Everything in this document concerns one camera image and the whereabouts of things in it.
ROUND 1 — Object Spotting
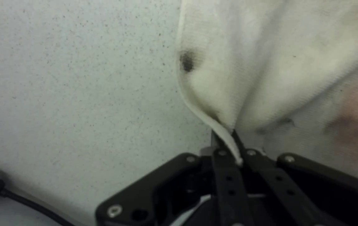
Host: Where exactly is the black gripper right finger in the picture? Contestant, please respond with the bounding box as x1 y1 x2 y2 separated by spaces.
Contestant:
230 129 347 226

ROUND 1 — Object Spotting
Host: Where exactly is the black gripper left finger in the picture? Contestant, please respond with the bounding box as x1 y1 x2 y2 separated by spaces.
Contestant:
210 133 255 226

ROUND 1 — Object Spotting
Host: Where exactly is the stained beige cloth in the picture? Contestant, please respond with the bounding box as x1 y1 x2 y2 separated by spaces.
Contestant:
178 0 358 178

